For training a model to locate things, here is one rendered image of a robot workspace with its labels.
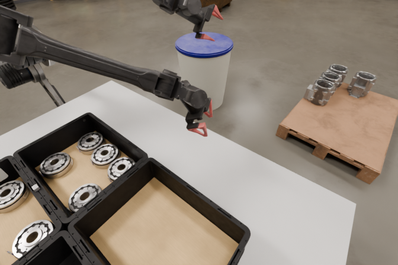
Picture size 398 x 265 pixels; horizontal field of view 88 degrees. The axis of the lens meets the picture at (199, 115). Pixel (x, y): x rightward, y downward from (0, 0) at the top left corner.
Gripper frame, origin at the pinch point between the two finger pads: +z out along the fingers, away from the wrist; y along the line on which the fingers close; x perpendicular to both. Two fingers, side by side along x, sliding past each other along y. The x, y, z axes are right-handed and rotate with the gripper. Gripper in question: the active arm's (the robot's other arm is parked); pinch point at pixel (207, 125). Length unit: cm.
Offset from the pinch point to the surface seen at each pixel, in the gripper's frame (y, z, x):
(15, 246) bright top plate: -49, -15, 43
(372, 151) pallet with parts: 74, 137, -70
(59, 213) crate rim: -40, -15, 30
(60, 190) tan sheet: -31, -11, 47
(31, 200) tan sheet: -37, -15, 53
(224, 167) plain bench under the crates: -1.1, 28.2, 5.0
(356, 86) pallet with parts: 158, 137, -77
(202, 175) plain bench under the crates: -7.3, 23.4, 13.0
